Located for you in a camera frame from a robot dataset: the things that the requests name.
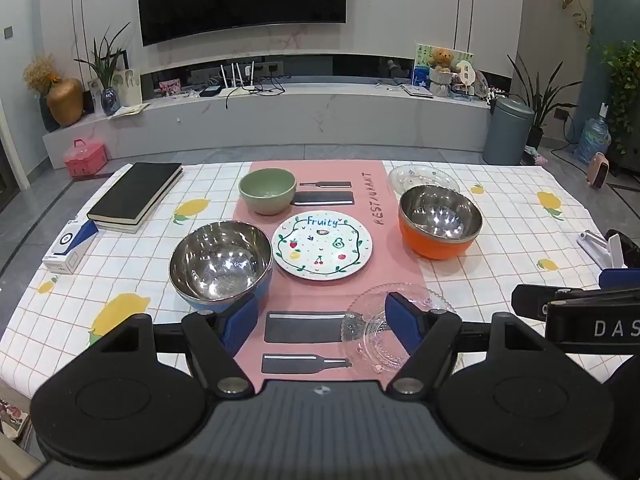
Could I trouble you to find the black notebook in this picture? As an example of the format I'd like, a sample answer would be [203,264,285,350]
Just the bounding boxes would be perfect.
[87,162,183,226]

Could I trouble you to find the pink storage case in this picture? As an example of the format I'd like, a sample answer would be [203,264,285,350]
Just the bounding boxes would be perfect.
[63,139,108,177]

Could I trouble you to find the floral clear glass plate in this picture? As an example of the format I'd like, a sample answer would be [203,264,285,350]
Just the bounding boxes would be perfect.
[388,164,461,198]

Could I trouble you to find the bushy green plant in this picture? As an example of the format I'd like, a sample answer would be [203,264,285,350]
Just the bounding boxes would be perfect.
[600,42,640,156]

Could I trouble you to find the white fruit print plate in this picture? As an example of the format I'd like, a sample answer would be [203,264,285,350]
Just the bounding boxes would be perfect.
[271,208,374,281]

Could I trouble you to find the textured clear glass plate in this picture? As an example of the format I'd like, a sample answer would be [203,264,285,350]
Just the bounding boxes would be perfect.
[341,283,457,375]

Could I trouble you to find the white stand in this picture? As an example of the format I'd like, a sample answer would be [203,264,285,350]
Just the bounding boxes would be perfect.
[576,230,623,268]

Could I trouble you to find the white router with antennas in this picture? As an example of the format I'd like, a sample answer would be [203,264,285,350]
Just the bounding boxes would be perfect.
[218,61,261,97]

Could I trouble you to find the white marble television console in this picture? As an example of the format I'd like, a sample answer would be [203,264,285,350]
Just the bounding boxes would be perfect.
[42,80,493,171]

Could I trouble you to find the blue water bottle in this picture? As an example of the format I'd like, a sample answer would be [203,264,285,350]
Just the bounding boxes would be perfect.
[575,117,612,165]

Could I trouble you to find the black cable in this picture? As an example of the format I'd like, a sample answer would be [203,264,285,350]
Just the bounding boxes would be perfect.
[225,72,290,111]

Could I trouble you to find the dried flower bunch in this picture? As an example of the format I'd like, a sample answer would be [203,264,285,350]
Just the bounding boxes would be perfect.
[23,55,62,95]

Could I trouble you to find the lemon print checked tablecloth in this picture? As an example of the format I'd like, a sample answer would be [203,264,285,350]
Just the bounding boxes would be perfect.
[0,160,608,401]

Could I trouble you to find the brown teddy bear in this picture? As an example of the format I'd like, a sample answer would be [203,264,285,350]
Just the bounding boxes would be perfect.
[427,47,462,73]

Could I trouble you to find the steel bowl with blue outside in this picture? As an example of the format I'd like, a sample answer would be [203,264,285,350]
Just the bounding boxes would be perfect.
[168,221,274,315]

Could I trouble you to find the dark vase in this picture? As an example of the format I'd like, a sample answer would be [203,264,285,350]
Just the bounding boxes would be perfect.
[39,95,61,133]

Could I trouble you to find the cream book with black cover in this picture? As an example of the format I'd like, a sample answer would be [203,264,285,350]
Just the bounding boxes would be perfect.
[95,167,184,234]

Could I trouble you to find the green ceramic bowl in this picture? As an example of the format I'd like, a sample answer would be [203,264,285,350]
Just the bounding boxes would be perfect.
[238,168,298,216]

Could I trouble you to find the small pink heater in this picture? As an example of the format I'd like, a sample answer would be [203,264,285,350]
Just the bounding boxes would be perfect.
[586,154,611,190]

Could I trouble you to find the yellow papers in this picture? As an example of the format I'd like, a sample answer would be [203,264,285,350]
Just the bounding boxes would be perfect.
[110,102,151,120]

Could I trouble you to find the white illustrated card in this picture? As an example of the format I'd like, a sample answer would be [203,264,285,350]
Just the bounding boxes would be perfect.
[111,67,142,108]

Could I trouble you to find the steel bowl with orange outside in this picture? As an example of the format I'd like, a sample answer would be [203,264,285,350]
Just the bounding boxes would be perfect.
[398,185,484,261]

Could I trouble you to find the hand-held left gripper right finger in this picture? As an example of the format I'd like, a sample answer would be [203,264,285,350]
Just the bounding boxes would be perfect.
[384,291,551,396]

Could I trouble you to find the white knitted basket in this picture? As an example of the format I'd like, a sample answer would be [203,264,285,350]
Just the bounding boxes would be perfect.
[429,67,453,97]

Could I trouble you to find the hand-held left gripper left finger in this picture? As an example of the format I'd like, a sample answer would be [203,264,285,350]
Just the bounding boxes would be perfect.
[89,292,261,399]

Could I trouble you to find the white and blue box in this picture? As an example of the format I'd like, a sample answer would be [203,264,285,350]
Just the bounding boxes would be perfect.
[41,217,99,276]

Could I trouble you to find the gold vase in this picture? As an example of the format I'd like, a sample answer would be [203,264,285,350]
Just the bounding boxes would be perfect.
[46,78,84,127]

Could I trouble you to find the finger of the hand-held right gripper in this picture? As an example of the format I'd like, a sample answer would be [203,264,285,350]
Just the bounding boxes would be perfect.
[511,284,601,320]
[599,268,640,291]

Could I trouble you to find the long leaf potted plant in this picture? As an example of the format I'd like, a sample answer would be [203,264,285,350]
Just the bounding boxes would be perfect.
[507,52,571,150]

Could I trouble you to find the grey trash can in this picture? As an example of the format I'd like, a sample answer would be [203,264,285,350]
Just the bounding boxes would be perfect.
[482,97,536,166]

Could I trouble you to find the round white hand fan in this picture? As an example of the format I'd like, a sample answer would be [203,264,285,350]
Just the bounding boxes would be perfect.
[457,60,476,96]

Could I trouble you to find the pink placemat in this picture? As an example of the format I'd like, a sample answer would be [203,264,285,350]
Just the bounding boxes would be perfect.
[231,160,431,395]

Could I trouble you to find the green leafy plant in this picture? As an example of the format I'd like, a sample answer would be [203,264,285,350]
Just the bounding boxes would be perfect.
[75,22,131,91]

